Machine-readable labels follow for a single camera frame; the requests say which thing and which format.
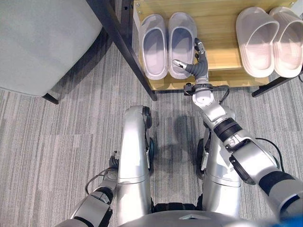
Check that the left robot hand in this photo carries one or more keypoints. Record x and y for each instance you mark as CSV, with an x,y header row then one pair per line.
x,y
114,162

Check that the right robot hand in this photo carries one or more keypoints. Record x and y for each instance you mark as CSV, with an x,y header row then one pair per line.
x,y
201,68

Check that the light grey slipper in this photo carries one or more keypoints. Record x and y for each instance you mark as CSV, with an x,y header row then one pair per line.
x,y
154,47
181,45

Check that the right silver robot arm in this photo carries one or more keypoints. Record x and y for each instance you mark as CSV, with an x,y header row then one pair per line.
x,y
248,156

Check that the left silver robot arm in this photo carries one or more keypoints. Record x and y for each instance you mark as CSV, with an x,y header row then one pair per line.
x,y
94,205

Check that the left silver robot leg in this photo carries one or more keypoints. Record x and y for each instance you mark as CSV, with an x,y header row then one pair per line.
x,y
132,151

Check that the silver robot leg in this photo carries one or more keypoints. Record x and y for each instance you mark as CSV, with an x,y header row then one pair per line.
x,y
220,177
132,151

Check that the pale pink slipper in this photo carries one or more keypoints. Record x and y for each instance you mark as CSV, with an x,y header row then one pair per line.
x,y
256,45
290,47

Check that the grey robot torso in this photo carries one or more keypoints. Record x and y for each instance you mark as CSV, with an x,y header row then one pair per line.
x,y
189,220

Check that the right silver robot leg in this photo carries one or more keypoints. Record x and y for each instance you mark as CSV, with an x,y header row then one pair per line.
x,y
220,177

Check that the grey upholstered seat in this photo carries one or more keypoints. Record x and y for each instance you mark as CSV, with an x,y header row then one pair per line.
x,y
40,42

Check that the wooden shoe rack black frame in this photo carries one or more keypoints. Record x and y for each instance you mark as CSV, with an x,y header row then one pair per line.
x,y
220,54

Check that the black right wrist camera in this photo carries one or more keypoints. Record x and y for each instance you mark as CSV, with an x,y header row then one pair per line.
x,y
188,89

